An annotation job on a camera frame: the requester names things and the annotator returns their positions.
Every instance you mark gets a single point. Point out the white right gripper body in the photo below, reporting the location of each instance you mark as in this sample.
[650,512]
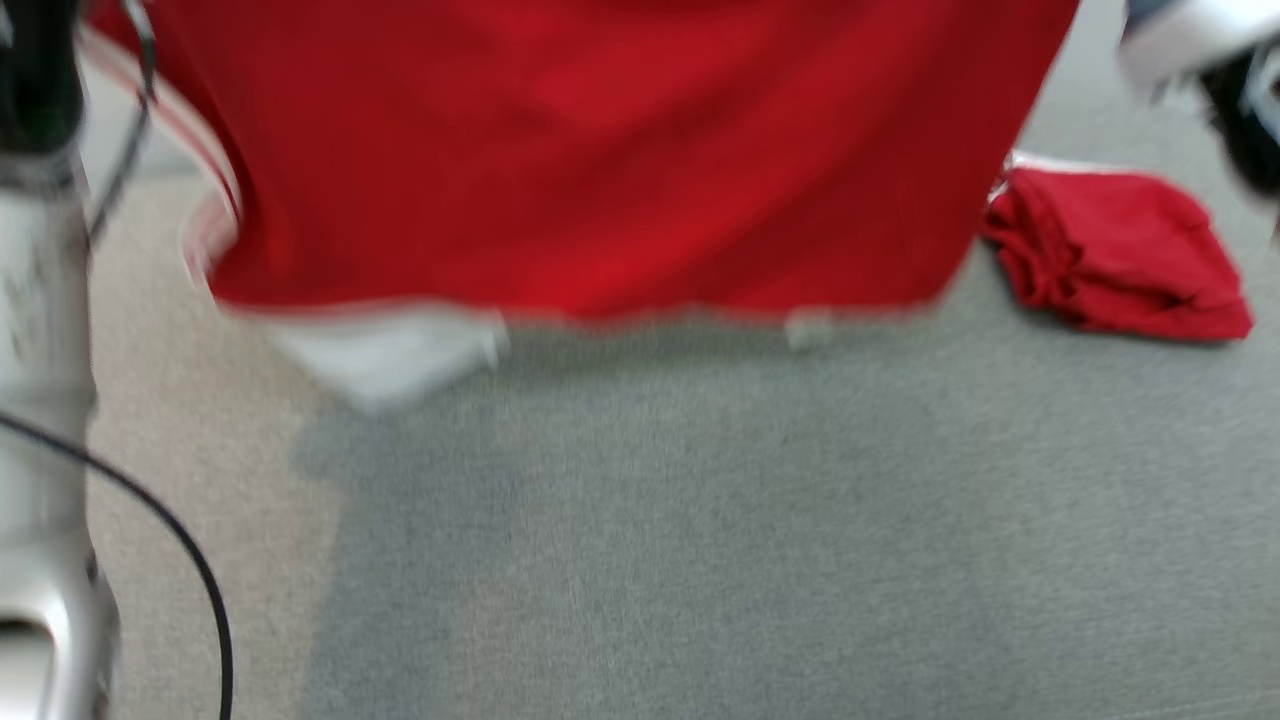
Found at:
[1190,35]

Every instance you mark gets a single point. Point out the red shorts with white stripe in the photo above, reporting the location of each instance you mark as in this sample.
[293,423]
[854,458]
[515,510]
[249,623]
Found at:
[1120,250]

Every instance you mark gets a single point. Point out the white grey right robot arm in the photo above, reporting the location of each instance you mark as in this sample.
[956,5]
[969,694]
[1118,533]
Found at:
[1240,140]

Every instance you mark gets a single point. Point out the red jersey with lettering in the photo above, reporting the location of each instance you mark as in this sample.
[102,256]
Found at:
[600,150]

